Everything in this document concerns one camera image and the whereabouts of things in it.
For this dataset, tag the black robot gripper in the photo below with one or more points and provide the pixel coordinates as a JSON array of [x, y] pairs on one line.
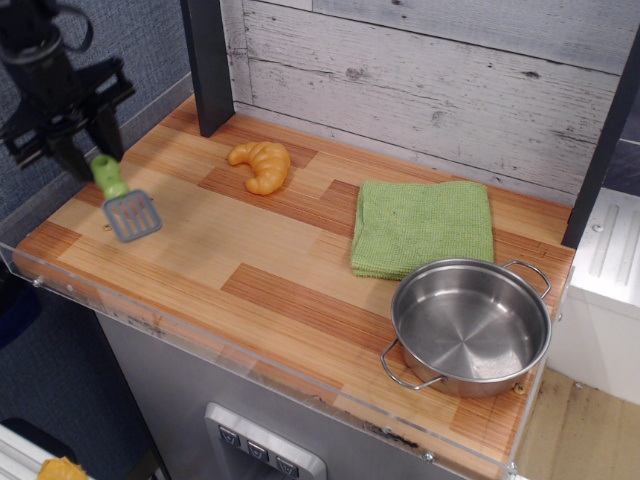
[[57, 100]]

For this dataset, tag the green handled grey spatula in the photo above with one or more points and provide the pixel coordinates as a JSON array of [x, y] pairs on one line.
[[130, 213]]

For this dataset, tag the stainless steel pot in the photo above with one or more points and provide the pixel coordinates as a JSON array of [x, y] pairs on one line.
[[469, 328]]

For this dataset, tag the orange plastic croissant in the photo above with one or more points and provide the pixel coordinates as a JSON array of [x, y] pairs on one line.
[[269, 162]]

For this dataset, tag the green folded cloth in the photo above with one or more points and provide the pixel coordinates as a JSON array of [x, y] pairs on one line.
[[400, 227]]

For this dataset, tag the grey control panel with buttons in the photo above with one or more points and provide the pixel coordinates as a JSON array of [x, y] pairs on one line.
[[286, 459]]

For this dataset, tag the clear acrylic table guard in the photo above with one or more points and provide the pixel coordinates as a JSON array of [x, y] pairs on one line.
[[249, 301]]

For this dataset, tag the white ribbed side box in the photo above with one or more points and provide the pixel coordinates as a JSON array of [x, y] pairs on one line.
[[607, 259]]

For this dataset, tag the dark left vertical post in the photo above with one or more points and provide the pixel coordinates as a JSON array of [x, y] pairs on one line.
[[206, 45]]

